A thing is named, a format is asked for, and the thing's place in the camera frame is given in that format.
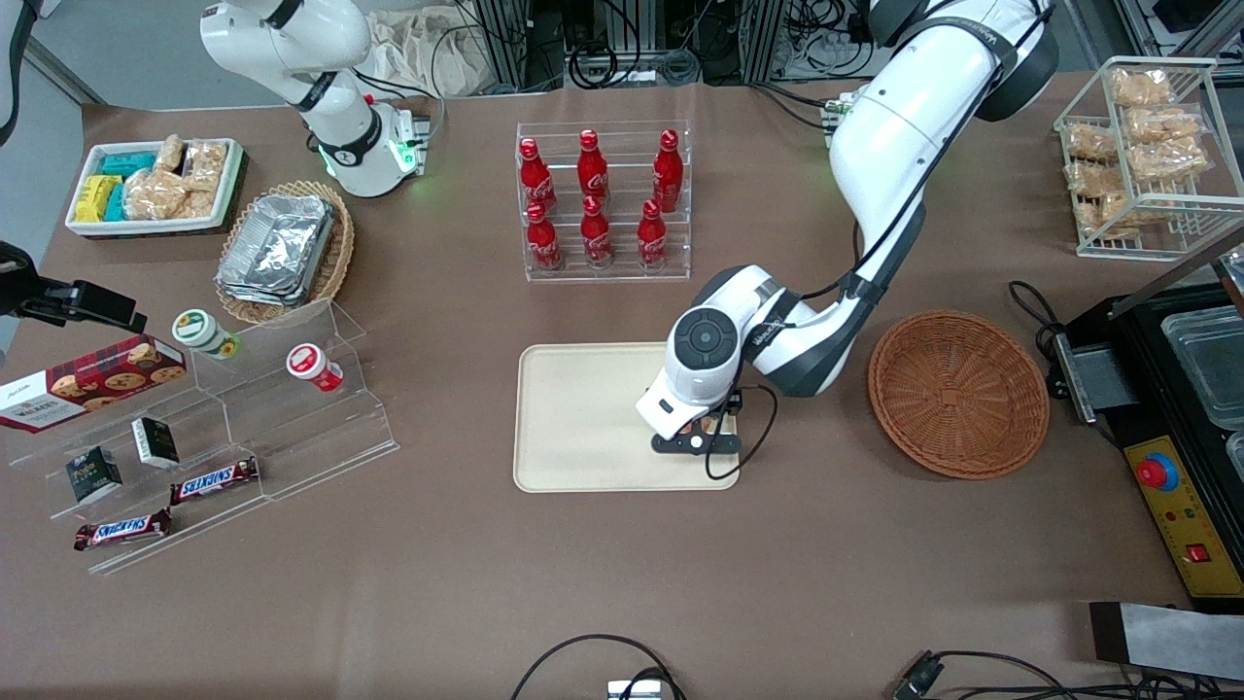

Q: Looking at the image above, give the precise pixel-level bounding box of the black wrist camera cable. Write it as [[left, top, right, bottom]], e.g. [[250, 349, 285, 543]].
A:
[[704, 0, 1056, 483]]

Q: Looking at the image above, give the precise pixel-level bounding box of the white rectangular snack bin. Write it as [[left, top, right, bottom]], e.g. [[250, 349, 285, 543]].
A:
[[64, 137, 246, 239]]

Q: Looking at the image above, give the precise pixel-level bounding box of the clear plastic container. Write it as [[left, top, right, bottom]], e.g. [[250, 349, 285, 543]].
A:
[[1160, 305, 1244, 431]]

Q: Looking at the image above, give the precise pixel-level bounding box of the clear acrylic stepped shelf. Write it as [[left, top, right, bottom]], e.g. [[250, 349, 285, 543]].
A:
[[5, 297, 401, 578]]

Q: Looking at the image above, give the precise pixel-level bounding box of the coiled black cable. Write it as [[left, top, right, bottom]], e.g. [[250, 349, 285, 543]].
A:
[[567, 41, 620, 90]]

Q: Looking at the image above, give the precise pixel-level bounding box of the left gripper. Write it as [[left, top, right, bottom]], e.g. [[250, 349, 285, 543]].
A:
[[636, 367, 742, 441]]

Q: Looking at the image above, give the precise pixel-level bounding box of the brown snickers bar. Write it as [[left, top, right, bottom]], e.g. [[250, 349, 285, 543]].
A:
[[73, 507, 174, 553], [169, 456, 261, 507]]

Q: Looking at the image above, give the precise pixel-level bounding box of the red cola bottle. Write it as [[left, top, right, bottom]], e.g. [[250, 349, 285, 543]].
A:
[[577, 128, 611, 203], [519, 137, 558, 216], [580, 194, 614, 269], [652, 128, 685, 214], [637, 198, 670, 271], [525, 200, 564, 272]]

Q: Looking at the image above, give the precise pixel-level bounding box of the clear bag of rice crackers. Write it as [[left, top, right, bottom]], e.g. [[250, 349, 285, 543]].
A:
[[1110, 66, 1175, 109], [1122, 105, 1207, 149], [1125, 140, 1212, 188], [1065, 123, 1110, 163], [1065, 159, 1121, 197], [1073, 192, 1136, 239]]

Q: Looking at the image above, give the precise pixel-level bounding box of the red lid yogurt cup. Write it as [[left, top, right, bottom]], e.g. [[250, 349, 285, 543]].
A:
[[285, 342, 345, 394]]

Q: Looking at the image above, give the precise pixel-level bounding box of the black yellow sealing machine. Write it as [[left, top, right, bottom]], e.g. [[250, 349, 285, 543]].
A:
[[1048, 228, 1244, 613]]

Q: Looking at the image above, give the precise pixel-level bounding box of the black machine power cable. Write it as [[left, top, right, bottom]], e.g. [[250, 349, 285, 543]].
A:
[[1005, 279, 1072, 364]]

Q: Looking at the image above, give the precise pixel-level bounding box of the yellow snack packet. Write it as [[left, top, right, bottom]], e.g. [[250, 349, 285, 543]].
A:
[[74, 174, 123, 224]]

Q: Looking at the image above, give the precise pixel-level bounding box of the stack of foil containers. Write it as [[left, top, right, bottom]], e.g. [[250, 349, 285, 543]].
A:
[[215, 193, 337, 308]]

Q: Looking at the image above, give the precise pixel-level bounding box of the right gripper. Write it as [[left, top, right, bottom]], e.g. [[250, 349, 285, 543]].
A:
[[0, 241, 148, 334]]

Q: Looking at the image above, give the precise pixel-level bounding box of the black looped table cable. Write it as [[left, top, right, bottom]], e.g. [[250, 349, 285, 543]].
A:
[[509, 633, 687, 700]]

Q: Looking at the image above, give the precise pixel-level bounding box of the round brown wicker basket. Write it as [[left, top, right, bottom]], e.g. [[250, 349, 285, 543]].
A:
[[868, 309, 1052, 480]]

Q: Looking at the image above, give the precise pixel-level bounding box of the oval light wicker basket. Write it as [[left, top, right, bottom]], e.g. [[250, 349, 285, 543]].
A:
[[214, 180, 356, 326]]

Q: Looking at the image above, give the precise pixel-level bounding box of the beige plastic tray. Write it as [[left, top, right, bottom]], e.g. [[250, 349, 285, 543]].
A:
[[513, 340, 742, 494]]

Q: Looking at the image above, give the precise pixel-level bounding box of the red emergency stop button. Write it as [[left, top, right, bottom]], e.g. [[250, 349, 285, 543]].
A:
[[1136, 451, 1180, 493]]

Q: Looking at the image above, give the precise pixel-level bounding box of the red tartan cookie box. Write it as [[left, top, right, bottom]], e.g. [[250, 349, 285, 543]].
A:
[[0, 333, 189, 435]]

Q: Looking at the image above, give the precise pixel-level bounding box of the green lid yogurt cup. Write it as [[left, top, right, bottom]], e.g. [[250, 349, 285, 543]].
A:
[[172, 308, 242, 362]]

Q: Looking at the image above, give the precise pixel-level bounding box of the grey black flat plate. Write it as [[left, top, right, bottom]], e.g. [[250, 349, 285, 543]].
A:
[[1088, 600, 1244, 683]]

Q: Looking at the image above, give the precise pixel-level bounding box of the aluminium frame post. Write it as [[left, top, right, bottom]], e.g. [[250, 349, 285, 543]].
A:
[[743, 0, 786, 85], [470, 0, 532, 90]]

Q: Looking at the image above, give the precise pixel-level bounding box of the white wire basket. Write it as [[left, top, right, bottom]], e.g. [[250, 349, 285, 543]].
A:
[[1054, 55, 1244, 262]]

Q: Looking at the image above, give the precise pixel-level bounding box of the beige cloth bag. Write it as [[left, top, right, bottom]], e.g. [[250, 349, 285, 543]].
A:
[[362, 8, 508, 99]]

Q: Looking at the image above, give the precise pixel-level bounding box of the black cable with plug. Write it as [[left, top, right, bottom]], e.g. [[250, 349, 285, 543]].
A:
[[892, 648, 1211, 700]]

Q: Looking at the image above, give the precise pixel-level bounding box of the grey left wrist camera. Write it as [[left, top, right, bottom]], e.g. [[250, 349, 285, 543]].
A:
[[650, 432, 743, 457]]

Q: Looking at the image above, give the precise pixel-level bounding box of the small dark carton box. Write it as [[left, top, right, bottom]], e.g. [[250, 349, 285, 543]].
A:
[[130, 415, 182, 471], [64, 444, 125, 506]]

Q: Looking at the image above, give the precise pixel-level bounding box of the clear acrylic bottle rack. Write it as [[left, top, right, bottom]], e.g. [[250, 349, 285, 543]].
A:
[[515, 120, 693, 284]]

